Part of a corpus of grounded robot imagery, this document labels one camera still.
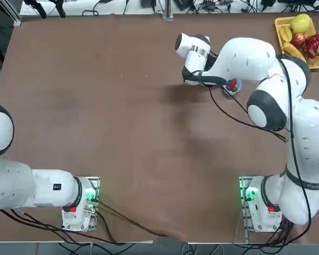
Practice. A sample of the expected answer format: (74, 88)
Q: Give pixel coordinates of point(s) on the black power brick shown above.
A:
(149, 3)
(183, 4)

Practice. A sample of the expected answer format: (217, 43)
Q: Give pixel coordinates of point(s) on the aluminium frame post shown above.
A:
(18, 21)
(167, 10)

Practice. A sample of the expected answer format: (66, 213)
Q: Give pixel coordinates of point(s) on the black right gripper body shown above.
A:
(211, 59)

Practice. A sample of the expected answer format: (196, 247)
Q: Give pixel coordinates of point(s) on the large yellow-green fruit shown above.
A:
(301, 23)

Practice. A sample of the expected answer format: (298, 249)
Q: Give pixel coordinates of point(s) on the red strawberry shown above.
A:
(234, 81)
(230, 87)

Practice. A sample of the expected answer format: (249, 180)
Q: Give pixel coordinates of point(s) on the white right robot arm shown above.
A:
(244, 58)

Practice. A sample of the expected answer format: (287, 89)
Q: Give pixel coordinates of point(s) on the black stand leg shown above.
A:
(41, 12)
(61, 10)

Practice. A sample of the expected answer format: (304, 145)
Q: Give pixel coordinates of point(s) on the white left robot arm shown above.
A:
(42, 188)

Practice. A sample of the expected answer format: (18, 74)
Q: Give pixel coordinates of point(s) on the yellow banana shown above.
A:
(293, 50)

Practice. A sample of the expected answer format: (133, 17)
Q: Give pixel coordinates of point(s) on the red dragon fruit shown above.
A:
(313, 46)

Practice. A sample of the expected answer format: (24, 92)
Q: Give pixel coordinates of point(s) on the blue bowl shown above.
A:
(235, 92)

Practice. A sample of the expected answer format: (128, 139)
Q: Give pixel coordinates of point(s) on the red apple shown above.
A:
(298, 40)

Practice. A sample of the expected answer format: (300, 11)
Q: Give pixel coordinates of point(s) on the yellow star fruit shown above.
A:
(285, 34)

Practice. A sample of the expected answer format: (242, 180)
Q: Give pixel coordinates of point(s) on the yellow plastic tray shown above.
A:
(317, 66)

